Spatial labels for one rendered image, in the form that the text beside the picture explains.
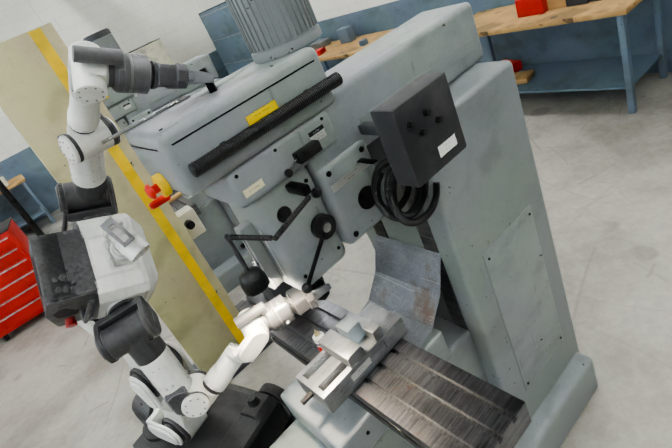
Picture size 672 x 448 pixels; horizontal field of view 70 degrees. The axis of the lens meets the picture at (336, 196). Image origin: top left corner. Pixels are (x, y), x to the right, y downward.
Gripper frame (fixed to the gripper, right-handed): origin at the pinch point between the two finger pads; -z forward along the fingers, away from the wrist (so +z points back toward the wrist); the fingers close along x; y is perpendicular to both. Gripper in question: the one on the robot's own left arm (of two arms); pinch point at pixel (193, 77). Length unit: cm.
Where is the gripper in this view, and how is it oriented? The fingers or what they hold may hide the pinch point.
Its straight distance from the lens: 124.3
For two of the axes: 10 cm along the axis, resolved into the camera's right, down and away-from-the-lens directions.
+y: 0.4, -9.8, -1.8
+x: 5.6, 1.7, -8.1
